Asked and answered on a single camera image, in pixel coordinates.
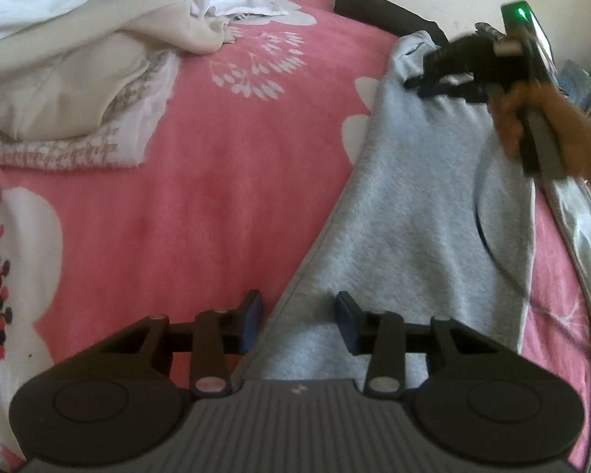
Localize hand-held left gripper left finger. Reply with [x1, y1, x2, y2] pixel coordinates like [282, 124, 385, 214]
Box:
[98, 290, 264, 399]

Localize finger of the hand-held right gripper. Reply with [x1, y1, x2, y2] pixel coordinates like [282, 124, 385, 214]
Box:
[426, 34, 488, 73]
[405, 71, 488, 104]

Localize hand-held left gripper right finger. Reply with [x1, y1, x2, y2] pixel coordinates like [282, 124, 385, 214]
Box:
[336, 292, 498, 399]

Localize grey sweatpants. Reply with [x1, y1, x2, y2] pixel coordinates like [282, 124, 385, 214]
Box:
[249, 30, 539, 386]

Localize person's right hand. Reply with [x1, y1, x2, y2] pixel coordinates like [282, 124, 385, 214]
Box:
[490, 84, 591, 178]

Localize blue water bottle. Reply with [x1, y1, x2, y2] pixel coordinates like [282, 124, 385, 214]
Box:
[558, 59, 591, 110]

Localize black folded garment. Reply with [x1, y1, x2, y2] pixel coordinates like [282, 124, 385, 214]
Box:
[331, 0, 450, 44]

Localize pink floral blanket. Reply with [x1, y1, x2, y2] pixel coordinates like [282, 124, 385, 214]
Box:
[0, 0, 591, 473]

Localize houndstooth patterned garment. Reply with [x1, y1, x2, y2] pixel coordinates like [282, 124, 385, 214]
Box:
[0, 53, 179, 171]

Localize cream garment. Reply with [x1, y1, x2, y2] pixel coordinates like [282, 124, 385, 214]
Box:
[0, 0, 233, 140]

